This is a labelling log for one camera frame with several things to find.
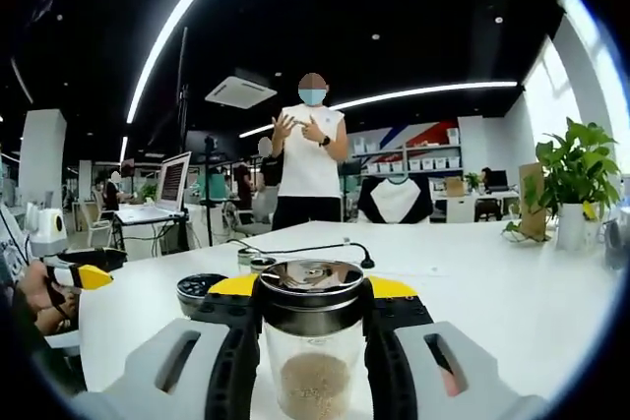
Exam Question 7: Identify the ceiling light strip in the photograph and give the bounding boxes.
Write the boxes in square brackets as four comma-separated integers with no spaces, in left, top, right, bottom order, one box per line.
[125,0,246,125]
[238,79,520,140]

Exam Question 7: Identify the grey headset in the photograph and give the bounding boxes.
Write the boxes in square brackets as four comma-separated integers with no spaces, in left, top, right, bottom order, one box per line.
[602,217,625,271]

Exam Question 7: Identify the shelf of white storage boxes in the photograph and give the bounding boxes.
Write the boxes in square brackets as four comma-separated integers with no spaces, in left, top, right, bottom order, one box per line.
[351,127,464,176]

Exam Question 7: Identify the tall seasoning bottle brown contents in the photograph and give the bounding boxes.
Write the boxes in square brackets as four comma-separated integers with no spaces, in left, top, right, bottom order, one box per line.
[257,259,369,417]

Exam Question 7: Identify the black computer monitor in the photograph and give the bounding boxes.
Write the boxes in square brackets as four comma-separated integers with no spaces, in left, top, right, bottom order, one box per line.
[485,169,509,192]

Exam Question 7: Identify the ceiling air conditioner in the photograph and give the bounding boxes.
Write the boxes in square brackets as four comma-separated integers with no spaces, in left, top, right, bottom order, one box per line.
[204,75,279,111]

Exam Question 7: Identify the green plant in white pot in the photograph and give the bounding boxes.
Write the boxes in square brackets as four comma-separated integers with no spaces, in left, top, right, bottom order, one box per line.
[501,116,625,253]

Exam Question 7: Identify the white office desk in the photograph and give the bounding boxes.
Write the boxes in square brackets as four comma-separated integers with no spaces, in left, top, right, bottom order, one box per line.
[431,191,522,224]

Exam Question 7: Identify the laptop stand desk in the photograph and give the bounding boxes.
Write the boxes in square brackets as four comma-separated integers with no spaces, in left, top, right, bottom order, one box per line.
[112,210,192,254]

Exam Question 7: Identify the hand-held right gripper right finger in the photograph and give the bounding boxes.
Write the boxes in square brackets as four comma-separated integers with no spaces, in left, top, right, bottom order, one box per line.
[363,274,550,420]

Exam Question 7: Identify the person's left hand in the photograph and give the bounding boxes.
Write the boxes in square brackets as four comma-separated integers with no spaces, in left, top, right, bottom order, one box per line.
[16,261,80,336]

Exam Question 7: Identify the black hanging pole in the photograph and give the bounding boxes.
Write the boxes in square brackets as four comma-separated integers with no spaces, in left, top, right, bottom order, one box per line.
[178,26,190,155]

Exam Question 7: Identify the white office chair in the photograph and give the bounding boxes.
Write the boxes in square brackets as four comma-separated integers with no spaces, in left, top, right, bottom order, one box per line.
[77,198,118,250]

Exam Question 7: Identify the small cardboard box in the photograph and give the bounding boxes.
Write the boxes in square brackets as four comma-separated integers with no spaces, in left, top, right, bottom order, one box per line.
[444,176,468,199]

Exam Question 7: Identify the small seasoning bottle beige contents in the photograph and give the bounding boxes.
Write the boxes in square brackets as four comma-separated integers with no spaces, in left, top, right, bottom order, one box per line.
[237,247,263,274]

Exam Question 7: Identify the black tripod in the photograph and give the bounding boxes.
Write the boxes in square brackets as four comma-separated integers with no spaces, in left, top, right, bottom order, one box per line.
[202,136,221,248]

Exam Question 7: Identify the wide window with blinds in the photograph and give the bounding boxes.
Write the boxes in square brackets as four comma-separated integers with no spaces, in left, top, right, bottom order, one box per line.
[558,0,630,178]

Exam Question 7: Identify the narrow window with blinds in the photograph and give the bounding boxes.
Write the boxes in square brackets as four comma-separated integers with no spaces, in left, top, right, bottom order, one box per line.
[521,35,585,149]

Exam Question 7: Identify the white laptop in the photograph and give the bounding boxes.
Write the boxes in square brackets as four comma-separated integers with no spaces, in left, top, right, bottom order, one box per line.
[116,150,194,225]

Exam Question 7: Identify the tall seasoning bottle white contents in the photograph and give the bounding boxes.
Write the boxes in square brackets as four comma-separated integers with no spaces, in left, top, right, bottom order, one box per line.
[175,271,232,319]

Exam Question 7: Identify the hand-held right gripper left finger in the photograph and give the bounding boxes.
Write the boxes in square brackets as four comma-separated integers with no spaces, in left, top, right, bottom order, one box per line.
[71,273,263,420]

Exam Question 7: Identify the brown paper bag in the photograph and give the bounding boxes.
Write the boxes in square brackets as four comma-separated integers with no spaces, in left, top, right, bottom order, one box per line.
[516,160,551,243]

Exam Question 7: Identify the black power cable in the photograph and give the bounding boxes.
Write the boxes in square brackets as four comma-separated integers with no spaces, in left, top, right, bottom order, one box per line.
[224,237,379,271]

